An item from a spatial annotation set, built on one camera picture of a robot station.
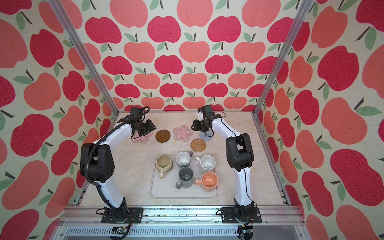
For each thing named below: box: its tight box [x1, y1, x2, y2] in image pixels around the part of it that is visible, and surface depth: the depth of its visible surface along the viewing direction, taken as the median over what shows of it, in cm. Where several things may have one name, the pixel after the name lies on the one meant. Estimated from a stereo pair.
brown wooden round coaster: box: [155, 129, 171, 143], surface depth 109 cm
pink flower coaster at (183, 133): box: [173, 124, 194, 142], surface depth 110 cm
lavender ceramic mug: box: [176, 151, 194, 169], surface depth 90 cm
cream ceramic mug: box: [155, 154, 173, 179], surface depth 85 cm
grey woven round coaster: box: [199, 131, 214, 142], surface depth 107 cm
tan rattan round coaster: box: [190, 138, 207, 153], surface depth 103 cm
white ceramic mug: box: [195, 154, 216, 173], surface depth 87 cm
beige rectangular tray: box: [149, 154, 218, 199], surface depth 84 cm
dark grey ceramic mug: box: [175, 166, 194, 189], surface depth 80 cm
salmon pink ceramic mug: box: [194, 171, 219, 192], surface depth 81 cm
